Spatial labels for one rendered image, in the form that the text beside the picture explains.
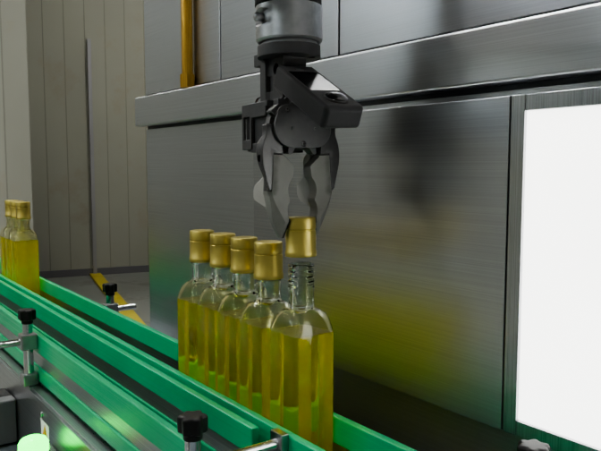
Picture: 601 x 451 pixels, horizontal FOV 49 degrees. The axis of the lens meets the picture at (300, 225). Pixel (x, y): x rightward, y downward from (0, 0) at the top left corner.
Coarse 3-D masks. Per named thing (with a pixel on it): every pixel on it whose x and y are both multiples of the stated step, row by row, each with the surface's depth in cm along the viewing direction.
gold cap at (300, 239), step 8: (304, 216) 76; (296, 224) 73; (304, 224) 73; (312, 224) 73; (288, 232) 74; (296, 232) 73; (304, 232) 73; (312, 232) 73; (288, 240) 74; (296, 240) 73; (304, 240) 73; (312, 240) 74; (288, 248) 74; (296, 248) 73; (304, 248) 73; (312, 248) 74; (288, 256) 74; (296, 256) 73; (304, 256) 73; (312, 256) 74
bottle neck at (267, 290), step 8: (256, 280) 79; (264, 280) 78; (272, 280) 78; (280, 280) 79; (264, 288) 78; (272, 288) 78; (280, 288) 79; (264, 296) 78; (272, 296) 78; (280, 296) 79
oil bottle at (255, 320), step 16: (256, 304) 78; (272, 304) 78; (240, 320) 80; (256, 320) 77; (240, 336) 80; (256, 336) 77; (240, 352) 80; (256, 352) 77; (240, 368) 80; (256, 368) 77; (240, 384) 81; (256, 384) 78; (240, 400) 81; (256, 400) 78
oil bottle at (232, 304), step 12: (228, 300) 83; (240, 300) 82; (216, 312) 85; (228, 312) 82; (240, 312) 81; (216, 324) 85; (228, 324) 82; (228, 336) 83; (228, 348) 83; (228, 360) 83; (228, 372) 83; (228, 384) 83; (228, 396) 83
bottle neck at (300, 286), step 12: (288, 264) 75; (300, 264) 76; (312, 264) 74; (288, 276) 75; (300, 276) 74; (312, 276) 74; (288, 288) 75; (300, 288) 74; (312, 288) 74; (300, 300) 74; (312, 300) 75
